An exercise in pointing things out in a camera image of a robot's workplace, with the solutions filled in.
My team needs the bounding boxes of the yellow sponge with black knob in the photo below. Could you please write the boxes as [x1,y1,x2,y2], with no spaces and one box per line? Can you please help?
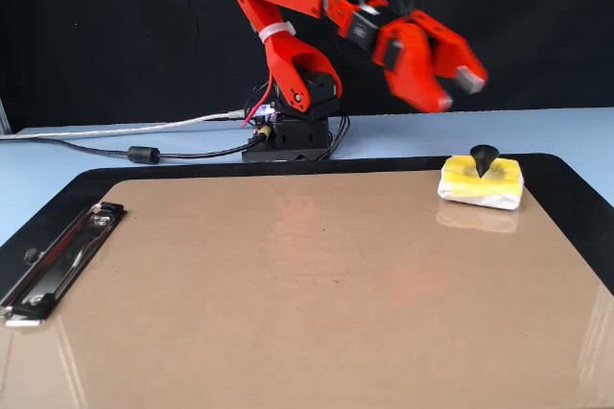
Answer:
[437,144,526,212]

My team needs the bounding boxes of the black backdrop cloth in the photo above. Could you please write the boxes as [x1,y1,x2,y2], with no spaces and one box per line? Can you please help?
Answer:
[0,0,614,135]

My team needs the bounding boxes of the black rectangular desk mat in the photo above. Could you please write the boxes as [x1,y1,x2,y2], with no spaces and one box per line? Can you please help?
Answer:
[0,153,614,300]

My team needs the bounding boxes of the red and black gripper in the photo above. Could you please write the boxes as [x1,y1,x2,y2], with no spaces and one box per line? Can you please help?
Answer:
[321,0,489,113]

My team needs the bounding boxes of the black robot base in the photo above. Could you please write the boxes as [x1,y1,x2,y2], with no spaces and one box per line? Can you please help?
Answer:
[241,113,333,163]

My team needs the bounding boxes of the brown clipboard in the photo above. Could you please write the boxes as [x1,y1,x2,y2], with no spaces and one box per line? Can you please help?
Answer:
[0,169,614,409]

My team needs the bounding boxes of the controller board with red LED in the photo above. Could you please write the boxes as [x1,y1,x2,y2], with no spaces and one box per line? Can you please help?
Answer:
[245,102,280,128]

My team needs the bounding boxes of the silver metal clipboard clip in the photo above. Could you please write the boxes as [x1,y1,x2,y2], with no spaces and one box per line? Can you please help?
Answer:
[0,201,128,329]

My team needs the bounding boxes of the black servo cables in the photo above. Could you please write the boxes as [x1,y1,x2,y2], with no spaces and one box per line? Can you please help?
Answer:
[316,111,351,160]

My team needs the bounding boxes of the silver USB cable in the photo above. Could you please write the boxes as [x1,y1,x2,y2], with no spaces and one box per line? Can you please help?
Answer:
[0,109,250,142]

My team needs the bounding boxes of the white zip tie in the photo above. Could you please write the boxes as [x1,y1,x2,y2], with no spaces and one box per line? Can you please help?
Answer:
[258,20,296,44]

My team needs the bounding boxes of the black power cable with ferrite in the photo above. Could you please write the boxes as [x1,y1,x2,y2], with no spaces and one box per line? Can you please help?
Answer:
[28,126,274,166]

